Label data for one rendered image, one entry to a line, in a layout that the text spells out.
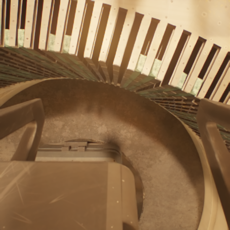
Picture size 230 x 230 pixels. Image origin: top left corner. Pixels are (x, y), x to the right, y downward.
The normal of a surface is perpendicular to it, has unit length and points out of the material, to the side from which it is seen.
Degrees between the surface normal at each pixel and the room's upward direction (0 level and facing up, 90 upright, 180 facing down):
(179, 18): 0
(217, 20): 0
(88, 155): 45
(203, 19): 0
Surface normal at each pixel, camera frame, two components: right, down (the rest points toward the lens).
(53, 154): 0.00, -0.65
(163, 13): 0.00, 0.08
